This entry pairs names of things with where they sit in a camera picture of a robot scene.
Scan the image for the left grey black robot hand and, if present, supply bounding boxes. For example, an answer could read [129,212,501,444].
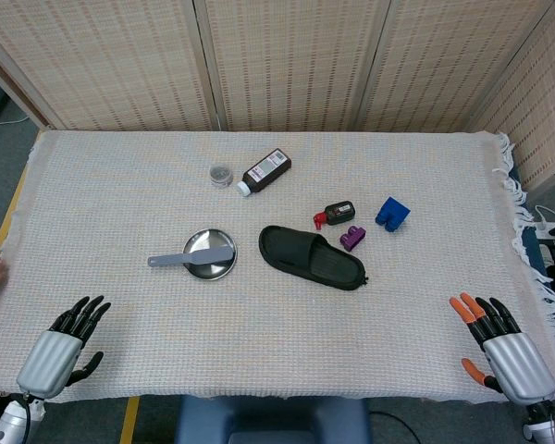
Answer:
[16,295,113,401]

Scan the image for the right grey robot hand orange fingertips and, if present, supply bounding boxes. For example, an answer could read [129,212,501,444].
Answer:
[449,291,555,407]

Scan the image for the black slipper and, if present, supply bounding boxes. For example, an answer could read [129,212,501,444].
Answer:
[258,225,369,292]

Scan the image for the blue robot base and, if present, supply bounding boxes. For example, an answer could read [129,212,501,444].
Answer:
[174,395,372,444]

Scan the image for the white power strip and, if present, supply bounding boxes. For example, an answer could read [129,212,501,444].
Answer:
[533,204,555,241]

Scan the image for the small metal frying pan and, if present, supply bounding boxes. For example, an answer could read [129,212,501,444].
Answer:
[182,228,239,281]

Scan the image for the blue plastic block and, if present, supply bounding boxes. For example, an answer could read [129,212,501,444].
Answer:
[375,196,412,234]

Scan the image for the purple plastic block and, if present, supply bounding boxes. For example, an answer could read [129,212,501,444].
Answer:
[339,225,368,253]

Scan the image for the white woven tablecloth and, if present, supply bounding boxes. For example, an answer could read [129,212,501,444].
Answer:
[0,129,555,404]

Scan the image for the small black bottle red cap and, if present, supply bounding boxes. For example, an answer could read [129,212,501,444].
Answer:
[313,200,356,231]

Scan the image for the small clear round jar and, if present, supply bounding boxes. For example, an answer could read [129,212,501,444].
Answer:
[209,164,234,189]

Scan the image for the brown bottle white cap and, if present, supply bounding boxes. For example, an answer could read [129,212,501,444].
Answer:
[236,147,293,198]

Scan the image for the woven folding screen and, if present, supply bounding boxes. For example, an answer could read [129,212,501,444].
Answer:
[0,0,555,191]

